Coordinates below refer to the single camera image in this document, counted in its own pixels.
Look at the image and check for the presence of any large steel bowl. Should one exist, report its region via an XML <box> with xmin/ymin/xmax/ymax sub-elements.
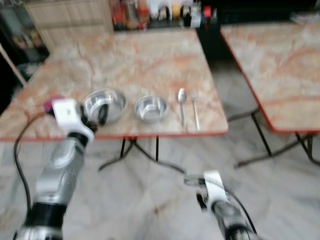
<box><xmin>81</xmin><ymin>88</ymin><xmax>129</xmax><ymax>126</ymax></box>

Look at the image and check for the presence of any dark shelf with jars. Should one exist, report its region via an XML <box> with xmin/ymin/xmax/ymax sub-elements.
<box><xmin>0</xmin><ymin>2</ymin><xmax>45</xmax><ymax>62</ymax></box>

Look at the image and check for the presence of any wooden broom stick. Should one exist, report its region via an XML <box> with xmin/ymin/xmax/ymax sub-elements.
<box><xmin>0</xmin><ymin>45</ymin><xmax>27</xmax><ymax>87</ymax></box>

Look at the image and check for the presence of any purple cup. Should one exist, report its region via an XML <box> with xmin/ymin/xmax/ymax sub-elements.
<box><xmin>43</xmin><ymin>96</ymin><xmax>66</xmax><ymax>114</ymax></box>

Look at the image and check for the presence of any red-brown sauce bottle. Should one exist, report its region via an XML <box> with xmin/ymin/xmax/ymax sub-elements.
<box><xmin>123</xmin><ymin>0</ymin><xmax>140</xmax><ymax>30</ymax></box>

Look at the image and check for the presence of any marble-pattern table with curved legs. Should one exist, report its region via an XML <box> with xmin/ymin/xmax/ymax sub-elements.
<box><xmin>0</xmin><ymin>27</ymin><xmax>230</xmax><ymax>175</ymax></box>

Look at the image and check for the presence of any light wooden cabinet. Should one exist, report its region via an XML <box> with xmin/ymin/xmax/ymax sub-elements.
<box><xmin>24</xmin><ymin>0</ymin><xmax>115</xmax><ymax>52</ymax></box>

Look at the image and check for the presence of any steel fork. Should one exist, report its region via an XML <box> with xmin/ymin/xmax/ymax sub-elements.
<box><xmin>188</xmin><ymin>90</ymin><xmax>202</xmax><ymax>131</ymax></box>

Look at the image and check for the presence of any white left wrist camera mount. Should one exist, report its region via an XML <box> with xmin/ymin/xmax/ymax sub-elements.
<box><xmin>52</xmin><ymin>98</ymin><xmax>81</xmax><ymax>129</ymax></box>

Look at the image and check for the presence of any small steel bowl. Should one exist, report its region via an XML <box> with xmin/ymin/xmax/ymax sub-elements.
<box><xmin>133</xmin><ymin>94</ymin><xmax>170</xmax><ymax>124</ymax></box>

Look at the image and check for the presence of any white container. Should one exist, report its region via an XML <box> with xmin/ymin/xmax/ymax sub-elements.
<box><xmin>190</xmin><ymin>11</ymin><xmax>204</xmax><ymax>28</ymax></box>

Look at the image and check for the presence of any steel spoon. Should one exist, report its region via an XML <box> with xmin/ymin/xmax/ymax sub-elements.
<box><xmin>176</xmin><ymin>87</ymin><xmax>188</xmax><ymax>129</ymax></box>

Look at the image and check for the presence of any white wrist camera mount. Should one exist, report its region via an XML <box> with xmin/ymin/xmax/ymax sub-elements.
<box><xmin>52</xmin><ymin>98</ymin><xmax>81</xmax><ymax>129</ymax></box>
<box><xmin>203</xmin><ymin>169</ymin><xmax>227</xmax><ymax>205</ymax></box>

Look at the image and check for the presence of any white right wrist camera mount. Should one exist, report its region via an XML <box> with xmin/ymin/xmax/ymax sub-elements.
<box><xmin>203</xmin><ymin>169</ymin><xmax>227</xmax><ymax>205</ymax></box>

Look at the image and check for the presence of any yellow jar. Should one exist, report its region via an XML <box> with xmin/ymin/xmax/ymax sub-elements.
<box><xmin>170</xmin><ymin>4</ymin><xmax>183</xmax><ymax>20</ymax></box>

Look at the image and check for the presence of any marble-pattern table with straight legs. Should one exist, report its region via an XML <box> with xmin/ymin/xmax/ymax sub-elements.
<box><xmin>219</xmin><ymin>21</ymin><xmax>320</xmax><ymax>169</ymax></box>

